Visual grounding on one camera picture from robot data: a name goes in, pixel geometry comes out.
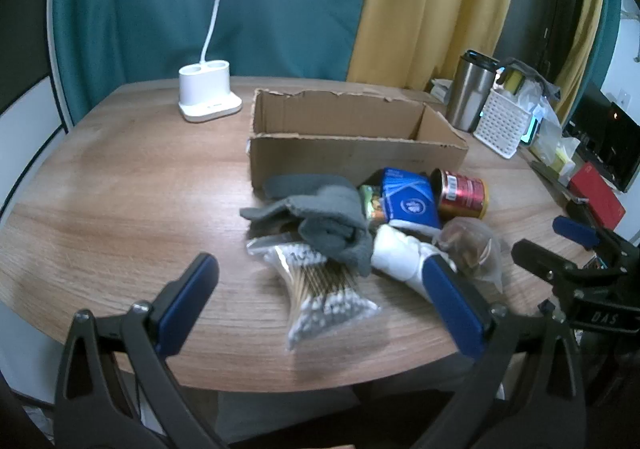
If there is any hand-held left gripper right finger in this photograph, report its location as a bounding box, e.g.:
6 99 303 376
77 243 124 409
415 254 588 449

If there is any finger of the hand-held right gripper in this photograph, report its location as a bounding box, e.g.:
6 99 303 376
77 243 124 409
511 238 586 291
552 216 640 271

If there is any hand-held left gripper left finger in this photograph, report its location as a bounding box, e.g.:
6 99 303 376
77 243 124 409
54 252 231 449

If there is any clear plastic snack bag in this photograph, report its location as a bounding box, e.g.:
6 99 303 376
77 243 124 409
432 218 512 297

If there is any white sock pair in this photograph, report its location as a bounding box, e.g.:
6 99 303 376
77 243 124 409
371 224 457 301

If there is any red metal can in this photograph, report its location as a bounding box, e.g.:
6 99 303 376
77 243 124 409
430 168 489 220

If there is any grey knitted sock pair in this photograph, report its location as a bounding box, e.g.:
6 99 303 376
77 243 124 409
239 174 375 278

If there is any brown cardboard box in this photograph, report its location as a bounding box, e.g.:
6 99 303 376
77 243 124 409
247 88 470 192

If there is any red flat box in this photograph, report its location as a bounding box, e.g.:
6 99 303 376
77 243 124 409
569 162 627 231

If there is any yellow sticky note pad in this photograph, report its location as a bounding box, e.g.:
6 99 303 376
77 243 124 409
547 138 582 177

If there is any black monitor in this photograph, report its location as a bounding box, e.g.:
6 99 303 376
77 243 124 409
562 81 640 194

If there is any bag of cotton swabs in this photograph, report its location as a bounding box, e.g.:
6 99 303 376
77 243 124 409
246 236 381 351

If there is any white perforated plastic basket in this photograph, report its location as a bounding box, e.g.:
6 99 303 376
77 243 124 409
472 88 535 160

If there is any crumpled clear plastic bag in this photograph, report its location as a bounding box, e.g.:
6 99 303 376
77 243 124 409
517 77 563 150

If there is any yellow sponge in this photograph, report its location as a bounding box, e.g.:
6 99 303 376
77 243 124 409
501 69 527 94

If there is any stainless steel tumbler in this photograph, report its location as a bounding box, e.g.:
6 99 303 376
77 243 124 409
445 50 501 132

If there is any stack of white papers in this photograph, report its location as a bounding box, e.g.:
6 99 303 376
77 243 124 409
429 78 455 104

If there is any white desk lamp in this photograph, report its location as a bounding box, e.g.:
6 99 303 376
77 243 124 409
177 0 293 124

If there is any yellow curtain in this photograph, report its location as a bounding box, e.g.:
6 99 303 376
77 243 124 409
346 0 608 104

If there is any teal curtain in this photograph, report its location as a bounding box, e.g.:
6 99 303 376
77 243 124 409
47 0 373 130

